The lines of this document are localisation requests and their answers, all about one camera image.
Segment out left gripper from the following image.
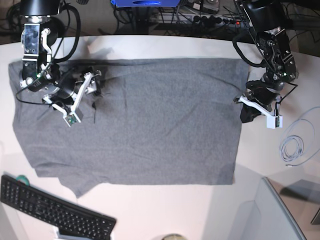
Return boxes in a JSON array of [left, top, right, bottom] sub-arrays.
[[240, 80, 282, 124]]

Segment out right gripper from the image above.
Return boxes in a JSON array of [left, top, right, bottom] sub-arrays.
[[50, 66, 108, 107]]

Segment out grey t-shirt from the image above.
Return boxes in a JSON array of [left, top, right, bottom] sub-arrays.
[[12, 58, 249, 197]]

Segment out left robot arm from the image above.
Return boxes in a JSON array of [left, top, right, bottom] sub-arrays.
[[232, 0, 298, 128]]

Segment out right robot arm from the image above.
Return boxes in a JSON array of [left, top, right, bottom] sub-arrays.
[[15, 0, 103, 110]]

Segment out blue box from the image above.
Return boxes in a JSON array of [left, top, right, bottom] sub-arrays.
[[110, 0, 180, 8]]

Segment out black power strip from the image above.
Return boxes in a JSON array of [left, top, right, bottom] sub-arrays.
[[156, 12, 244, 29]]

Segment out green tape roll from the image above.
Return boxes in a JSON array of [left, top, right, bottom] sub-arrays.
[[15, 175, 30, 186]]

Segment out round tan object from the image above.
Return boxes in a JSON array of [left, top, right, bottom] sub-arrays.
[[161, 233, 187, 240]]

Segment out black computer keyboard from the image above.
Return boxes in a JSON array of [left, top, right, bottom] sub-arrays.
[[0, 175, 117, 240]]

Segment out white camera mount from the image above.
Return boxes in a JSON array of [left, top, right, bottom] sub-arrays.
[[233, 94, 283, 129], [42, 70, 94, 127]]

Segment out coiled light blue cable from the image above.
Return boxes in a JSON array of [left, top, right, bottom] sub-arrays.
[[279, 106, 320, 168]]

